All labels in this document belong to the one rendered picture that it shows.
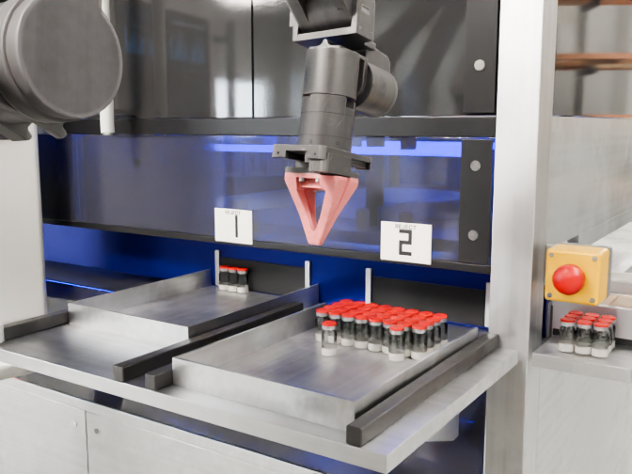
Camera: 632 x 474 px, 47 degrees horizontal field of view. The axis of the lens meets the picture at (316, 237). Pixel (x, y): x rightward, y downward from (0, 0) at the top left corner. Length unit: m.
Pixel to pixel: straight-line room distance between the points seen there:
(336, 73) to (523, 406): 0.58
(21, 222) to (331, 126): 0.92
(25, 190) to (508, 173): 0.94
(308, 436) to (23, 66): 0.48
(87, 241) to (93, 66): 1.25
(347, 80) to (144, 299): 0.70
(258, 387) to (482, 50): 0.56
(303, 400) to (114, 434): 0.91
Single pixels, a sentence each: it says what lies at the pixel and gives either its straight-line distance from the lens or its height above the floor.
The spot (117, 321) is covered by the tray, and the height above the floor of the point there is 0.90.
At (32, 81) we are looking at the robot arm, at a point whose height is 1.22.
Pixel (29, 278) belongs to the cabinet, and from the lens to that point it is 1.57.
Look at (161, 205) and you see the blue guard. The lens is 1.42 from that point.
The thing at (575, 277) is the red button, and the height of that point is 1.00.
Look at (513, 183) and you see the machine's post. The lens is 1.05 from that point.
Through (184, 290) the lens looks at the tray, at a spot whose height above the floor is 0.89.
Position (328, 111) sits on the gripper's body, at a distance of 0.75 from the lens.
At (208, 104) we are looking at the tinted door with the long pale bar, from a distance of 1.34.
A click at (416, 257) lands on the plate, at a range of 1.11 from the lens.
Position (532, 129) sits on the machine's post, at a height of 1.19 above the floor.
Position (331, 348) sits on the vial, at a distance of 1.01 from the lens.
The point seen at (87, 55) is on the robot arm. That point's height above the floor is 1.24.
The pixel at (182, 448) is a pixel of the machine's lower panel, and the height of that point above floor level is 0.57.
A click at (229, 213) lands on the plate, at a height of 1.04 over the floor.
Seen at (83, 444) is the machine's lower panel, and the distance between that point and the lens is 1.75.
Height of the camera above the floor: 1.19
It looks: 9 degrees down
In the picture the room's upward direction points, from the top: straight up
